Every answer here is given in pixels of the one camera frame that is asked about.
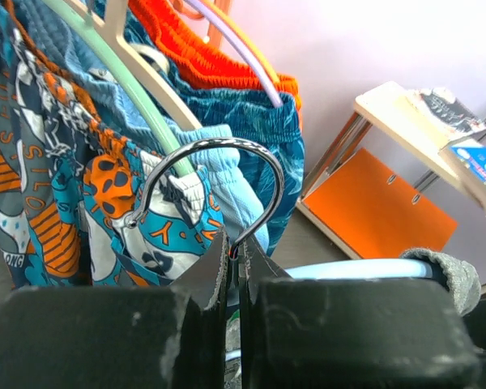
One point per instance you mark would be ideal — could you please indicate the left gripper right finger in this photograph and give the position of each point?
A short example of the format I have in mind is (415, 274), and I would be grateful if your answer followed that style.
(366, 333)

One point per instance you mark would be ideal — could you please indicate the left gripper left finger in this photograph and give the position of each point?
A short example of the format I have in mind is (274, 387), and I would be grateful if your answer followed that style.
(120, 337)

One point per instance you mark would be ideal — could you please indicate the light blue hanger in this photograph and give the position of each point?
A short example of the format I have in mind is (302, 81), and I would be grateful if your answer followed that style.
(378, 268)

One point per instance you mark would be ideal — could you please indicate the grey shorts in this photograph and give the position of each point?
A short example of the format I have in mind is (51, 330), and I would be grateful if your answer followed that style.
(458, 277)

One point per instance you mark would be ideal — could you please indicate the orange teal cartoon shorts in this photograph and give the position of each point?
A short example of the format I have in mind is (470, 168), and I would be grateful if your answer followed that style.
(68, 182)

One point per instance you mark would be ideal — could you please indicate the light blue shorts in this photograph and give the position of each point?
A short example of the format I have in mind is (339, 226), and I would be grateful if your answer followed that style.
(239, 204)

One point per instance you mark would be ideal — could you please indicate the dark teal patterned shorts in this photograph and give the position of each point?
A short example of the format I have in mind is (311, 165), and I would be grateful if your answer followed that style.
(58, 43)

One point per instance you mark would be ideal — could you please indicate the mint green hanger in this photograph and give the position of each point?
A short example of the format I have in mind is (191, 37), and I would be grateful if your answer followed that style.
(74, 14)

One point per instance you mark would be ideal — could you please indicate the beige hanger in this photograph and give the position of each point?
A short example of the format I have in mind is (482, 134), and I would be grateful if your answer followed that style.
(111, 29)

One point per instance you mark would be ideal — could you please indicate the lilac hanger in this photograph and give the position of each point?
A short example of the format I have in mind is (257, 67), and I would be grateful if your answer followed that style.
(239, 41)

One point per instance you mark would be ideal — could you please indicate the orange folder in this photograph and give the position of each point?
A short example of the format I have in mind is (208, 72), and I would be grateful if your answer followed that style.
(370, 212)

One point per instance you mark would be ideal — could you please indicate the white two-tier side table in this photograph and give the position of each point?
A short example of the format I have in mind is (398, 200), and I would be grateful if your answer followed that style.
(386, 108)

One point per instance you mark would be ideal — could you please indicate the floral cover book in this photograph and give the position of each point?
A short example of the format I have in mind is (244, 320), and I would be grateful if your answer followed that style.
(446, 116)

